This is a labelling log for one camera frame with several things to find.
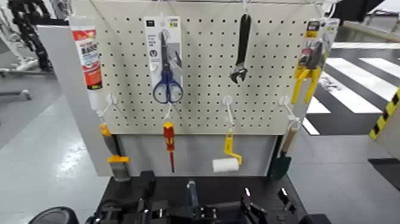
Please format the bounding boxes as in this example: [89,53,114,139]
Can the white metal frame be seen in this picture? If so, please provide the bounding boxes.
[0,6,41,79]

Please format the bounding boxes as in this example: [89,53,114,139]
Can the orange grey scraper brush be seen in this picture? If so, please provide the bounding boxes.
[99,123,132,182]

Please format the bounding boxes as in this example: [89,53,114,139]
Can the green trowel wooden handle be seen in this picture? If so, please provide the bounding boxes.
[269,126,298,180]

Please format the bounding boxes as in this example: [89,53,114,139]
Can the beige perforated pegboard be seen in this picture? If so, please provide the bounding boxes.
[88,0,326,136]

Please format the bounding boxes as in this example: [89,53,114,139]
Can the dark blue-grey crate with handle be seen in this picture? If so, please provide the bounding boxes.
[168,179,251,224]

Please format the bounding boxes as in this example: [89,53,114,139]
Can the black cable drag chain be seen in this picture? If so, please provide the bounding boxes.
[7,0,54,72]

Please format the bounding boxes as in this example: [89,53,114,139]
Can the grey backing panel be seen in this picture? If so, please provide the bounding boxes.
[36,24,283,178]

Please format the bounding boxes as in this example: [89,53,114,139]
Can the white red sealant tube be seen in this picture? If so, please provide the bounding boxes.
[69,17,104,111]

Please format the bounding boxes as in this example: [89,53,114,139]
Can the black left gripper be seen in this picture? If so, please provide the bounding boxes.
[93,170,170,224]

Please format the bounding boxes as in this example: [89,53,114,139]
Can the yellow pliers in card package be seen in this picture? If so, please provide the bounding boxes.
[290,18,340,105]

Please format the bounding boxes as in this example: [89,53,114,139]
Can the blue scissors in card package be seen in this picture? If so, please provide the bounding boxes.
[143,15,185,105]

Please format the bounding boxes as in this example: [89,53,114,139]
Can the black adjustable wrench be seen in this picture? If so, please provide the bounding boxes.
[229,13,252,85]

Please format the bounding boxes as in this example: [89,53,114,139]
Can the red yellow screwdriver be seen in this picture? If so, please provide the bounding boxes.
[162,121,176,173]

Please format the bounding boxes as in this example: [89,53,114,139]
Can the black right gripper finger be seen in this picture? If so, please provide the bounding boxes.
[240,187,269,224]
[277,187,297,215]

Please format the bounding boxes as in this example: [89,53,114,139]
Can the yellow handled white paint roller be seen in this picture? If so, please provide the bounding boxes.
[211,130,243,174]

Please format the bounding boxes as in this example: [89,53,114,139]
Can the yellow black hazard striped barrier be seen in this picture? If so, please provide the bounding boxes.
[368,88,400,141]

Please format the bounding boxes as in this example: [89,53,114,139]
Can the black overhead object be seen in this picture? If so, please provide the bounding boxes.
[330,0,387,23]

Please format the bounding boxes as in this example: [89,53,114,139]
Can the white pegboard hook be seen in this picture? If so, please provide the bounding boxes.
[279,95,302,129]
[163,103,174,122]
[96,93,119,121]
[221,95,236,130]

